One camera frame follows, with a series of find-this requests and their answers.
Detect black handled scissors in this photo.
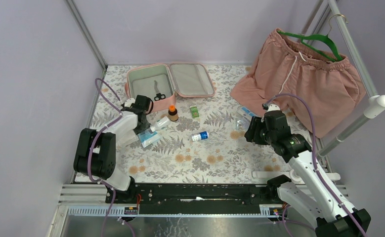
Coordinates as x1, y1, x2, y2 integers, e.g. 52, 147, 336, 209
154, 80, 166, 101

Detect white bottle green label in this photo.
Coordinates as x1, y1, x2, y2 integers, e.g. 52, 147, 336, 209
149, 116, 171, 133

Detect pink medicine kit case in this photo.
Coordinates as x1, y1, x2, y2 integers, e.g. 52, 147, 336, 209
125, 63, 215, 112

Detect brown bottle orange cap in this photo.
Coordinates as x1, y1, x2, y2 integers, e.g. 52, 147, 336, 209
168, 105, 179, 121

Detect blue white pouch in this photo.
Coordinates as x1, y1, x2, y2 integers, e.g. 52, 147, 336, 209
137, 129, 161, 148

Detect clear bag teal strip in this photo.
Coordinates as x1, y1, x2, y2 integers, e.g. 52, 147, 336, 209
235, 114, 250, 131

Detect small green box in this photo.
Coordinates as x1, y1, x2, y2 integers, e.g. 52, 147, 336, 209
190, 106, 200, 119

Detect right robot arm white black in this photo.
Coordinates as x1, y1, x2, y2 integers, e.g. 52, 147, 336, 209
245, 110, 371, 237

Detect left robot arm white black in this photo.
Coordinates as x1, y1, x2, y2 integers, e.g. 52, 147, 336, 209
73, 95, 154, 203

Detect blue white sachet pack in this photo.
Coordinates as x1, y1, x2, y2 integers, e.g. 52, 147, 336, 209
237, 106, 257, 121

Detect white gauze packet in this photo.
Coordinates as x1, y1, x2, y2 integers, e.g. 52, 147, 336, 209
116, 130, 138, 147

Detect pink shorts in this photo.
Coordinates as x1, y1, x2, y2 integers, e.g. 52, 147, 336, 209
230, 29, 366, 138

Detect white bottle blue label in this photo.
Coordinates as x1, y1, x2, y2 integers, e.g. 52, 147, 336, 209
191, 131, 209, 142

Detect green clothes hanger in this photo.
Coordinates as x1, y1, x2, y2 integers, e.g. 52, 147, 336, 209
276, 13, 346, 63

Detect metal clothes rack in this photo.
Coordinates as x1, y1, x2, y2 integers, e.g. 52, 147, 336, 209
299, 0, 385, 157

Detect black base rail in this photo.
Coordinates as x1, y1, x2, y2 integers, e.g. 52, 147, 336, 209
105, 181, 284, 215

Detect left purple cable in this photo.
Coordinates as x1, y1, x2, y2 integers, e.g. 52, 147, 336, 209
86, 78, 123, 237

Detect purple cable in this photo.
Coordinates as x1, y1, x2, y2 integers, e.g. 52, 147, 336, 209
262, 93, 368, 237
86, 78, 123, 237

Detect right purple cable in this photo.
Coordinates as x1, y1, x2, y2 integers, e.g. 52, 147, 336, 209
262, 93, 368, 237

